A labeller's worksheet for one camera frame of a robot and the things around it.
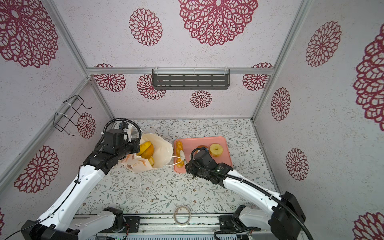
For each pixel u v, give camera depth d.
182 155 0.84
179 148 0.99
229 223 0.72
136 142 0.68
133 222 0.75
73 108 0.80
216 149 0.97
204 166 0.59
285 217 0.39
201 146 1.03
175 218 0.76
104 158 0.50
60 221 0.38
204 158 0.59
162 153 0.92
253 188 0.47
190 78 0.94
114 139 0.54
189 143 1.04
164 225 0.75
